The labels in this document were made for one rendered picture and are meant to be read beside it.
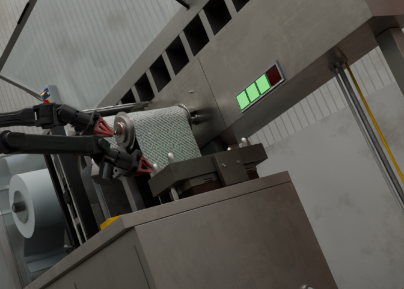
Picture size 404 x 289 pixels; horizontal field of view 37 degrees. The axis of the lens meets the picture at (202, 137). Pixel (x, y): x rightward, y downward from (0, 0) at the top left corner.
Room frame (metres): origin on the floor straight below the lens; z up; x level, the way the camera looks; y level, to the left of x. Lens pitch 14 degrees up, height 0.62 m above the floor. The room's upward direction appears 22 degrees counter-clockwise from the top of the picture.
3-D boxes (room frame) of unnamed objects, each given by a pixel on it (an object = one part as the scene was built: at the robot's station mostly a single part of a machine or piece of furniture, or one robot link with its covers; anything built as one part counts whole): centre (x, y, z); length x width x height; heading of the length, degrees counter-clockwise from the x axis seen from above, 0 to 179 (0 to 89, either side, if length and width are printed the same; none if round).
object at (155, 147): (2.12, 0.12, 1.11); 0.23 x 0.01 x 0.18; 128
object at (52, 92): (2.54, 0.57, 1.66); 0.07 x 0.07 x 0.10; 56
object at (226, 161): (1.98, -0.05, 0.97); 0.10 x 0.03 x 0.11; 128
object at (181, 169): (2.05, 0.02, 1.00); 0.40 x 0.16 x 0.06; 128
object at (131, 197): (2.09, 0.31, 1.05); 0.06 x 0.05 x 0.31; 128
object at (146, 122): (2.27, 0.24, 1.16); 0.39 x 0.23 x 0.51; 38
